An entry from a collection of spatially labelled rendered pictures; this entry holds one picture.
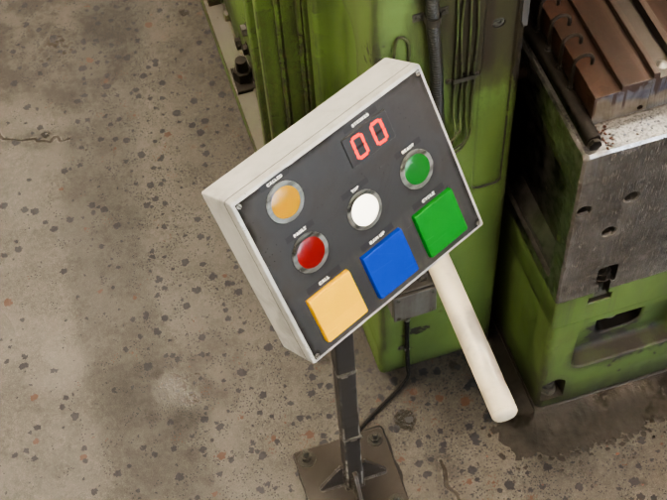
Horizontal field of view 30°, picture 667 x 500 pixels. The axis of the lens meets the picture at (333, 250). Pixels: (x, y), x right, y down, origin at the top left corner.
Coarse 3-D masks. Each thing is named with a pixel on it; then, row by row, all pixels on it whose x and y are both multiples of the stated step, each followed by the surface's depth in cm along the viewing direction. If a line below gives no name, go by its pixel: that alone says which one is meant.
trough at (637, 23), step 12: (624, 0) 204; (636, 0) 203; (624, 12) 202; (636, 12) 202; (636, 24) 201; (648, 24) 200; (648, 36) 199; (660, 36) 198; (648, 48) 198; (660, 48) 198
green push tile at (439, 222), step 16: (448, 192) 177; (432, 208) 176; (448, 208) 178; (416, 224) 176; (432, 224) 177; (448, 224) 179; (464, 224) 181; (432, 240) 178; (448, 240) 180; (432, 256) 179
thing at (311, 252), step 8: (304, 240) 166; (312, 240) 166; (320, 240) 167; (304, 248) 166; (312, 248) 167; (320, 248) 167; (304, 256) 166; (312, 256) 167; (320, 256) 168; (304, 264) 167; (312, 264) 167
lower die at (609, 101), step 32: (576, 0) 204; (608, 0) 202; (640, 0) 202; (544, 32) 207; (576, 32) 201; (608, 32) 200; (576, 64) 198; (608, 64) 196; (640, 64) 196; (608, 96) 194; (640, 96) 197
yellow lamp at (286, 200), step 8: (280, 192) 162; (288, 192) 162; (296, 192) 163; (272, 200) 161; (280, 200) 162; (288, 200) 163; (296, 200) 163; (272, 208) 162; (280, 208) 162; (288, 208) 163; (296, 208) 164; (280, 216) 163; (288, 216) 163
